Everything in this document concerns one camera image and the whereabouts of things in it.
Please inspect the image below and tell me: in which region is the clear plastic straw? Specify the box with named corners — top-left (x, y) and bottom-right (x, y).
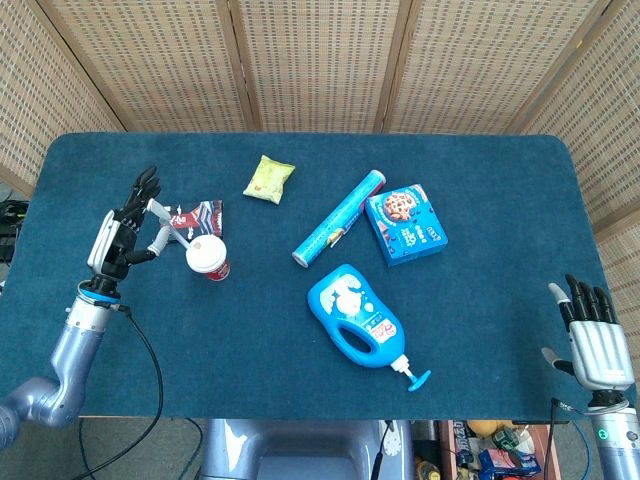
top-left (147, 198), bottom-right (195, 250)

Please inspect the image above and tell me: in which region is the black equipment beside table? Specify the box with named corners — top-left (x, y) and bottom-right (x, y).
top-left (0, 198), bottom-right (32, 269)

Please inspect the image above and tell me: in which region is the black red snack packet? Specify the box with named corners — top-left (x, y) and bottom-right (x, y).
top-left (164, 199), bottom-right (225, 242)

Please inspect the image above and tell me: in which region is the red paper cup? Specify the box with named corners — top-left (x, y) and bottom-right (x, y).
top-left (203, 258), bottom-right (233, 283)

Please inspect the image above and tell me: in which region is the yellow green snack packet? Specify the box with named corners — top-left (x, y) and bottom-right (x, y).
top-left (242, 154), bottom-right (296, 205)

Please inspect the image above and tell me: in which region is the blue cookie box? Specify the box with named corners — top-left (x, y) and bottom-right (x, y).
top-left (364, 183), bottom-right (449, 267)

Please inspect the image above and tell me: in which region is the white plastic cup lid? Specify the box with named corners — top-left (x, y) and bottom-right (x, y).
top-left (185, 234), bottom-right (228, 275)

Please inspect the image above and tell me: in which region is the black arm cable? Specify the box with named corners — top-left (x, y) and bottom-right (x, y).
top-left (77, 303), bottom-right (166, 480)
top-left (542, 397), bottom-right (587, 480)

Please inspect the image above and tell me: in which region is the woven bamboo folding screen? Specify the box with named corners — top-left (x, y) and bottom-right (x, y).
top-left (0, 0), bottom-right (640, 331)

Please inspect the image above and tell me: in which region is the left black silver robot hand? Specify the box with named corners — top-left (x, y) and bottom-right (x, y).
top-left (86, 166), bottom-right (174, 294)

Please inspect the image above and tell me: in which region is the black torso cable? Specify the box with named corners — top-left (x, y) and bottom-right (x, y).
top-left (368, 419), bottom-right (397, 480)

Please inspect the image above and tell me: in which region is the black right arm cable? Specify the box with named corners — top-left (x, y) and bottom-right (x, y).
top-left (542, 397), bottom-right (587, 480)

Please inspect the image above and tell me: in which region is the blue cling film roll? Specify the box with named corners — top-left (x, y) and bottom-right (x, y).
top-left (291, 169), bottom-right (387, 269)

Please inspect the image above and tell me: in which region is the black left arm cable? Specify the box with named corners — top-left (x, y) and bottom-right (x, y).
top-left (77, 303), bottom-right (166, 480)

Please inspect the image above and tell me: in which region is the blue pump detergent bottle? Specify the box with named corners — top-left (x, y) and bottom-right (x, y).
top-left (306, 263), bottom-right (433, 393)

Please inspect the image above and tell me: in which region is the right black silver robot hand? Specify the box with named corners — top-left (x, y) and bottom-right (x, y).
top-left (541, 273), bottom-right (637, 405)

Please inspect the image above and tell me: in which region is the silver blue robot torso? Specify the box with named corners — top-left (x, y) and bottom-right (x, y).
top-left (198, 418), bottom-right (417, 480)

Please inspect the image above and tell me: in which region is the wooden crate of goods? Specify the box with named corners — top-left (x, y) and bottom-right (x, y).
top-left (438, 419), bottom-right (562, 480)

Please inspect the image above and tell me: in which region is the dark blue table cloth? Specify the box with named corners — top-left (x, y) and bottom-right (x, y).
top-left (0, 132), bottom-right (637, 422)

